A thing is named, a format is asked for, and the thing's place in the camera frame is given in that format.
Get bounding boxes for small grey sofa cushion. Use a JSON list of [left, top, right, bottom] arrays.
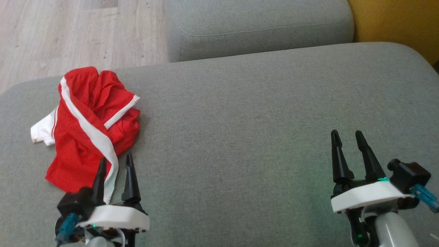
[[165, 0, 355, 63]]

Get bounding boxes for red basketball jersey white sleeves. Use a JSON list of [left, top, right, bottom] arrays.
[[30, 105, 114, 193]]

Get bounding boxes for red basketball shorts white trim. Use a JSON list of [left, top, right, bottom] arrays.
[[59, 66, 141, 203]]

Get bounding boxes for right arm cable blue plug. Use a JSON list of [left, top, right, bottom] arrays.
[[410, 184, 439, 213]]

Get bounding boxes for large grey sofa seat cushion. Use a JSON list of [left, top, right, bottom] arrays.
[[0, 42, 439, 247]]

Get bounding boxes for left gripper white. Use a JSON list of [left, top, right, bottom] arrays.
[[77, 153, 150, 247]]

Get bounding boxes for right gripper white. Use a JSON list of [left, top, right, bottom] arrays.
[[330, 130, 419, 246]]

